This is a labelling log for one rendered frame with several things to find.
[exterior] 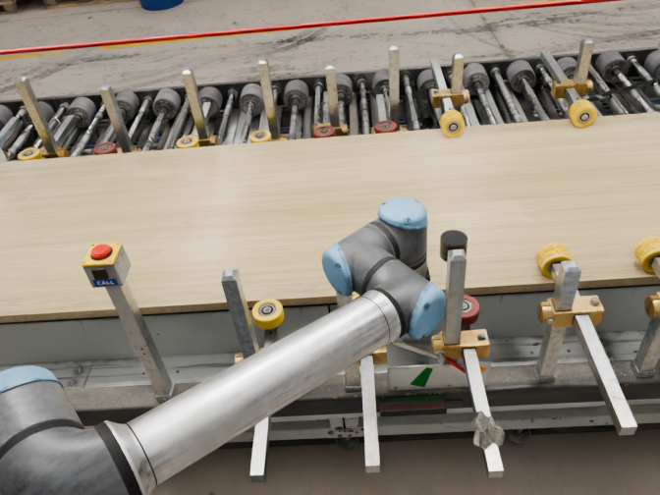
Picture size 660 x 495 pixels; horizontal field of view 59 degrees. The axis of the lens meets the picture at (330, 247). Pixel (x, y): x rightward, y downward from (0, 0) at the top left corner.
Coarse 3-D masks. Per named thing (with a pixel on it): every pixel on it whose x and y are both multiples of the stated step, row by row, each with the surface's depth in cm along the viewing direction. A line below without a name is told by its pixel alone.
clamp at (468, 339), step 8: (432, 336) 146; (440, 336) 145; (464, 336) 144; (472, 336) 144; (432, 344) 145; (440, 344) 144; (456, 344) 143; (464, 344) 142; (472, 344) 142; (480, 344) 142; (488, 344) 142; (432, 352) 146; (448, 352) 144; (456, 352) 144; (480, 352) 144; (488, 352) 144
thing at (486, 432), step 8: (480, 416) 127; (488, 416) 128; (472, 424) 126; (480, 424) 127; (488, 424) 125; (480, 432) 124; (488, 432) 125; (496, 432) 124; (480, 440) 124; (488, 440) 123; (496, 440) 123
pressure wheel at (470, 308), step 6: (468, 300) 148; (474, 300) 148; (468, 306) 147; (474, 306) 146; (462, 312) 145; (468, 312) 145; (474, 312) 145; (462, 318) 145; (468, 318) 145; (474, 318) 146; (462, 324) 146; (468, 324) 146
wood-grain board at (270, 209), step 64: (512, 128) 209; (576, 128) 205; (640, 128) 201; (0, 192) 206; (64, 192) 203; (128, 192) 199; (192, 192) 196; (256, 192) 193; (320, 192) 190; (384, 192) 186; (448, 192) 184; (512, 192) 181; (576, 192) 178; (640, 192) 175; (0, 256) 179; (64, 256) 177; (128, 256) 174; (192, 256) 171; (256, 256) 169; (320, 256) 166; (512, 256) 160; (576, 256) 157; (0, 320) 161
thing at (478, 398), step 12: (468, 360) 140; (468, 372) 137; (480, 372) 137; (468, 384) 137; (480, 384) 135; (480, 396) 132; (480, 408) 130; (492, 444) 123; (492, 456) 121; (492, 468) 119
